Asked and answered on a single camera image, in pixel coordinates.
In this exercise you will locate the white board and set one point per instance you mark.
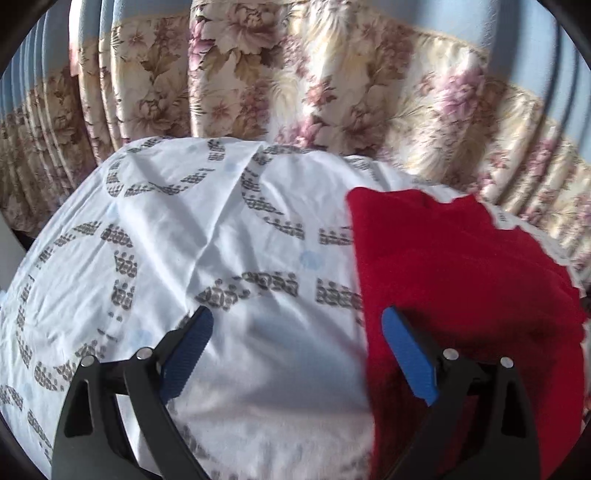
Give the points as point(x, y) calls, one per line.
point(9, 249)

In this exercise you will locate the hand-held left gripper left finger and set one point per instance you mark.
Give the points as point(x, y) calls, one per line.
point(187, 353)

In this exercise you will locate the blue curtain with floral hem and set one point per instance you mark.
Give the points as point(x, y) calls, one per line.
point(323, 78)
point(32, 124)

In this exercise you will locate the red knit sweater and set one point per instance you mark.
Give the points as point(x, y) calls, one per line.
point(461, 277)

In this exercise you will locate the white printed bedsheet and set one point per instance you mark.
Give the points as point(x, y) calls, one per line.
point(207, 230)

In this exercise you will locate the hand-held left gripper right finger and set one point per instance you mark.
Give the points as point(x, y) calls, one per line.
point(408, 353)

